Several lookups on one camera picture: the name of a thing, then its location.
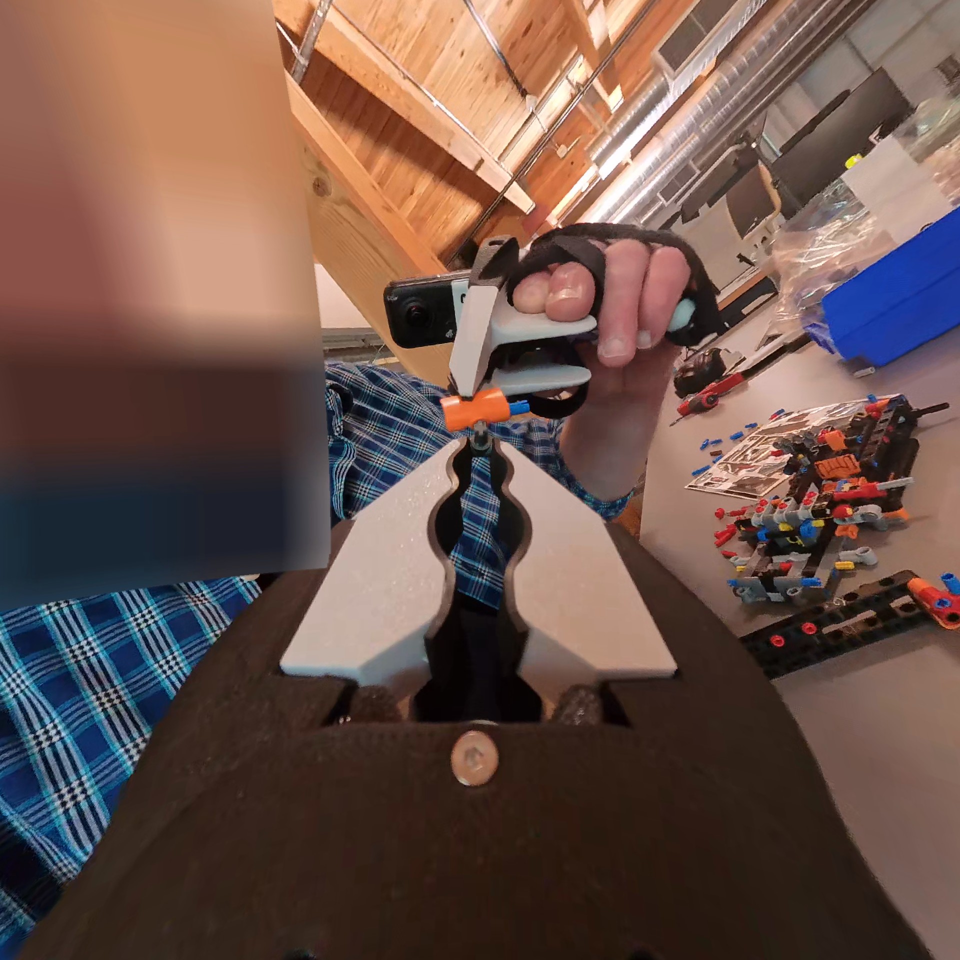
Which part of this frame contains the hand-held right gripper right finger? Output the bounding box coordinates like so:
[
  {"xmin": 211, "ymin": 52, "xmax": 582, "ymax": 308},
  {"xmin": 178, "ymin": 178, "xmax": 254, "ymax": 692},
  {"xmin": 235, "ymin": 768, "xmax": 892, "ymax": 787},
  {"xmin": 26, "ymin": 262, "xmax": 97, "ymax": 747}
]
[{"xmin": 491, "ymin": 438, "xmax": 680, "ymax": 704}]

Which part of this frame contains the blue plastic bin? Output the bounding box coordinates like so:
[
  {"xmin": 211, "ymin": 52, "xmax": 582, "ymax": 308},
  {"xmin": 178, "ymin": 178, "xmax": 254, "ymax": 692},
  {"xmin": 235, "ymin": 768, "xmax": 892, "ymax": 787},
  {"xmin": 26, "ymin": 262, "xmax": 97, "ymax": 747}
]
[{"xmin": 819, "ymin": 219, "xmax": 960, "ymax": 370}]

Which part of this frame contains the long black lego beam assembly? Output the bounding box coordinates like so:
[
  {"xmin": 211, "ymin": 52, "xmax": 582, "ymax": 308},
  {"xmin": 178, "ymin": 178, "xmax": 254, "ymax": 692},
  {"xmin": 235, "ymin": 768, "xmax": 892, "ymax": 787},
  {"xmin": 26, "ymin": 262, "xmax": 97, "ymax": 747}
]
[{"xmin": 738, "ymin": 570, "xmax": 960, "ymax": 680}]

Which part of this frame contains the person's left forearm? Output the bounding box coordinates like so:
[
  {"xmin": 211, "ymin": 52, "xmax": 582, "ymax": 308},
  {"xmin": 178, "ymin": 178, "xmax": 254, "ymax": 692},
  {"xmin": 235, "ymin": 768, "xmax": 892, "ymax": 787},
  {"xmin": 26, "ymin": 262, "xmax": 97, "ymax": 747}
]
[{"xmin": 558, "ymin": 420, "xmax": 650, "ymax": 505}]

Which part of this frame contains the silver ventilation duct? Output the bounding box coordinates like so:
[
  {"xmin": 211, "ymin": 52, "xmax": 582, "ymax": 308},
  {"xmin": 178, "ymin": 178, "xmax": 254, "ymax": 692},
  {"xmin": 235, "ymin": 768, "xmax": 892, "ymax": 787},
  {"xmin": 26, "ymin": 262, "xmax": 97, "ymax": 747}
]
[{"xmin": 588, "ymin": 22, "xmax": 834, "ymax": 226}]

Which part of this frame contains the clear plastic bag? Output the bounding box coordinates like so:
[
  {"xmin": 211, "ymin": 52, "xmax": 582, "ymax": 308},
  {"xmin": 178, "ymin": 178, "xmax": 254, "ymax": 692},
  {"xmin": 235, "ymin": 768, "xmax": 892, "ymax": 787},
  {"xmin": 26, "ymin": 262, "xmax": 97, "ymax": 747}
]
[{"xmin": 768, "ymin": 93, "xmax": 960, "ymax": 354}]

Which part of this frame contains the red handled tool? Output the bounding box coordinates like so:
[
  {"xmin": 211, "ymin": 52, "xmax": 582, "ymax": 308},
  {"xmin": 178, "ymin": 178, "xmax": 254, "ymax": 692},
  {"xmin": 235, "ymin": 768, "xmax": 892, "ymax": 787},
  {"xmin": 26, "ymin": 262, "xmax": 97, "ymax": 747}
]
[{"xmin": 669, "ymin": 347, "xmax": 745, "ymax": 419}]

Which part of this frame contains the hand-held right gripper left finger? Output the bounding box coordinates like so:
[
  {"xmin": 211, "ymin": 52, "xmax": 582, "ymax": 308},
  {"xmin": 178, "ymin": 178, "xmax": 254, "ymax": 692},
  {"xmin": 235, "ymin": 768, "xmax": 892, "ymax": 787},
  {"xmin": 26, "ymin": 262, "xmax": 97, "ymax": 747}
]
[{"xmin": 279, "ymin": 438, "xmax": 464, "ymax": 689}]

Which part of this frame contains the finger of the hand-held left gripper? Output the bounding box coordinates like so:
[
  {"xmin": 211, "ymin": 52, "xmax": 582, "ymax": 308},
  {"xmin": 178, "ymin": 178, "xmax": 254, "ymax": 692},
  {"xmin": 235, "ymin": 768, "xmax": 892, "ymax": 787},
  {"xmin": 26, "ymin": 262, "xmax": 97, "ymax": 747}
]
[{"xmin": 447, "ymin": 283, "xmax": 500, "ymax": 399}]

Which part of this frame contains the orange lego T connector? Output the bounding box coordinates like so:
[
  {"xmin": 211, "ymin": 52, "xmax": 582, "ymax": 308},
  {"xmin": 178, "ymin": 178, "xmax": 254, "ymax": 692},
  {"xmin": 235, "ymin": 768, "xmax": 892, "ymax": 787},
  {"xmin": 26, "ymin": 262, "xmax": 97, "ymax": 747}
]
[{"xmin": 439, "ymin": 387, "xmax": 513, "ymax": 434}]

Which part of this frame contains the blue plaid shirt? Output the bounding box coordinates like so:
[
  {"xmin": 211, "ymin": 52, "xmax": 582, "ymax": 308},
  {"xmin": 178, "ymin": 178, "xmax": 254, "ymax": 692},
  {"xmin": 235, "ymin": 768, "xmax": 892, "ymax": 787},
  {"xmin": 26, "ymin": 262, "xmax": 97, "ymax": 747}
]
[{"xmin": 0, "ymin": 362, "xmax": 648, "ymax": 948}]

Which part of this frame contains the printed lego sheet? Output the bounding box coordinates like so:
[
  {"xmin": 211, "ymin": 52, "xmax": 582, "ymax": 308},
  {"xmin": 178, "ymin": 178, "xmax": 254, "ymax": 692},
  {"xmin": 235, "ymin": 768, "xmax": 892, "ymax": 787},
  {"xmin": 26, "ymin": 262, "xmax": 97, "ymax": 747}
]
[{"xmin": 684, "ymin": 396, "xmax": 901, "ymax": 501}]

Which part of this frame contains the person's left hand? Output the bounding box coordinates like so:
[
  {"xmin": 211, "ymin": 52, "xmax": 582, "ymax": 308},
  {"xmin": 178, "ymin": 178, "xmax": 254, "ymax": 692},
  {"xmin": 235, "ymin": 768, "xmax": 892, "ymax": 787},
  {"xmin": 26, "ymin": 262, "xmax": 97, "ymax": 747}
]
[{"xmin": 512, "ymin": 241, "xmax": 689, "ymax": 435}]

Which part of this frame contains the small black monitor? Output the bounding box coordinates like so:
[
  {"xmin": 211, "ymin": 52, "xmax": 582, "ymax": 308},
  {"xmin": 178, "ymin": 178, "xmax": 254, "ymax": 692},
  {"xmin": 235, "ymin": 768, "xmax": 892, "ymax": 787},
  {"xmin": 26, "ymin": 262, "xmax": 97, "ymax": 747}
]
[{"xmin": 720, "ymin": 166, "xmax": 783, "ymax": 243}]

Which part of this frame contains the multicoloured lego build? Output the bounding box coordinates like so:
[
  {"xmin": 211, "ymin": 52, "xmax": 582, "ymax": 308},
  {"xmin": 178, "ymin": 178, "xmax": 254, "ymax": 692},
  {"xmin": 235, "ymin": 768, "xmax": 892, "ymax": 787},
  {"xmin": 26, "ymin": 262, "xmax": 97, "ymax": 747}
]
[{"xmin": 714, "ymin": 396, "xmax": 922, "ymax": 610}]

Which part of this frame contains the large black monitor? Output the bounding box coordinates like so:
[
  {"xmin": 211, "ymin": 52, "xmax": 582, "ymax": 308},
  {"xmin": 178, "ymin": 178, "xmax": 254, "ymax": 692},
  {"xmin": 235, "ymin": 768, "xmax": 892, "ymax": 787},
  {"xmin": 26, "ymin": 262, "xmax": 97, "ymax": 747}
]
[{"xmin": 771, "ymin": 67, "xmax": 915, "ymax": 219}]

